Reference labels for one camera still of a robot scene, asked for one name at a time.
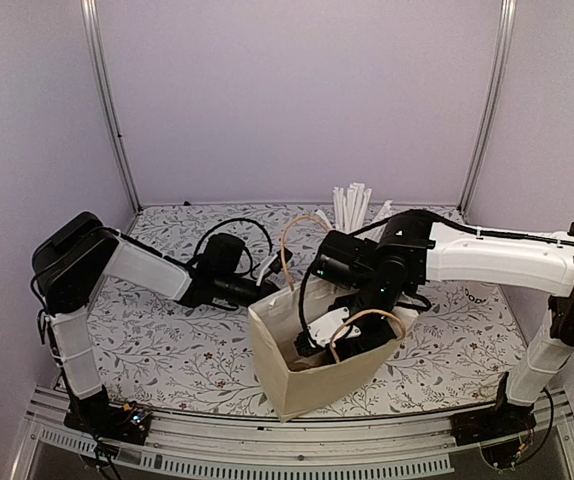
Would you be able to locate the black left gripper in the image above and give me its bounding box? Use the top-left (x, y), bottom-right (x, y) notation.
top-left (215, 271), bottom-right (304, 320)

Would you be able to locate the white paper coffee cup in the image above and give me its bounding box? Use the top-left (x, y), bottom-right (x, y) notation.
top-left (464, 282), bottom-right (495, 305)

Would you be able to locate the cream paper bag with handles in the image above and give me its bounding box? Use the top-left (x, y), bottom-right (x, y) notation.
top-left (247, 214), bottom-right (418, 424)

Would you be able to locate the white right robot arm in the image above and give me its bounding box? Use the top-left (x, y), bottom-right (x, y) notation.
top-left (294, 209), bottom-right (574, 436)

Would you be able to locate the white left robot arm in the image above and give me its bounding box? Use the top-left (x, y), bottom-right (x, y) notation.
top-left (30, 211), bottom-right (278, 434)

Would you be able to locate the bundle of white wrapped straws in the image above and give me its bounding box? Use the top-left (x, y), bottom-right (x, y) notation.
top-left (315, 182), bottom-right (393, 233)

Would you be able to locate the floral patterned table mat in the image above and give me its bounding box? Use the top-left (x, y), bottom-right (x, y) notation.
top-left (88, 205), bottom-right (526, 418)

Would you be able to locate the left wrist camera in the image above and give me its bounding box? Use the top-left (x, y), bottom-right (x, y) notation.
top-left (258, 251), bottom-right (282, 278)

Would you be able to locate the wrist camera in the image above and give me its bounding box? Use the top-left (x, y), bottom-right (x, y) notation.
top-left (258, 251), bottom-right (282, 278)
top-left (307, 307), bottom-right (350, 347)

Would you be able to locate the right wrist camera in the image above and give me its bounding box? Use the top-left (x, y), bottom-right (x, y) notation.
top-left (307, 307), bottom-right (350, 347)

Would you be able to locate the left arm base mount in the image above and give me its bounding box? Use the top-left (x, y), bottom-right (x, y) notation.
top-left (64, 388), bottom-right (151, 445)

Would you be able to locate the front aluminium rail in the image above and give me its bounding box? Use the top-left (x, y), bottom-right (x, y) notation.
top-left (11, 388), bottom-right (574, 479)

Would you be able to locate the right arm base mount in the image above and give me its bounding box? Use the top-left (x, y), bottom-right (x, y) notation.
top-left (450, 395), bottom-right (536, 470)

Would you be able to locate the left aluminium frame post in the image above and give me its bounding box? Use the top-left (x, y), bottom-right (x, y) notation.
top-left (80, 0), bottom-right (142, 214)

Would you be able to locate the aluminium frame post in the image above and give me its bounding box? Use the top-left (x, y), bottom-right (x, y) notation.
top-left (80, 0), bottom-right (142, 214)
top-left (458, 0), bottom-right (517, 218)

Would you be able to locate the right aluminium frame post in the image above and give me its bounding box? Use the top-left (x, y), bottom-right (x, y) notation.
top-left (458, 0), bottom-right (517, 218)

